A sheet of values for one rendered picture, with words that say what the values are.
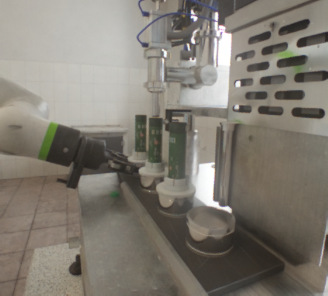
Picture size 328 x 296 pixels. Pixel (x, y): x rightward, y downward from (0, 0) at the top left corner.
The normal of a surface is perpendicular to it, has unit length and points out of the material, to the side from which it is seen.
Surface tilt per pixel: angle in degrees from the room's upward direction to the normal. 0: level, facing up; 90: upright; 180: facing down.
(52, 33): 90
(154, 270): 0
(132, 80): 90
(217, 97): 90
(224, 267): 0
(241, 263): 0
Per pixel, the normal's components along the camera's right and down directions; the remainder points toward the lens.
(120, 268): 0.02, -0.99
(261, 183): -0.92, 0.03
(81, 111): 0.39, 0.13
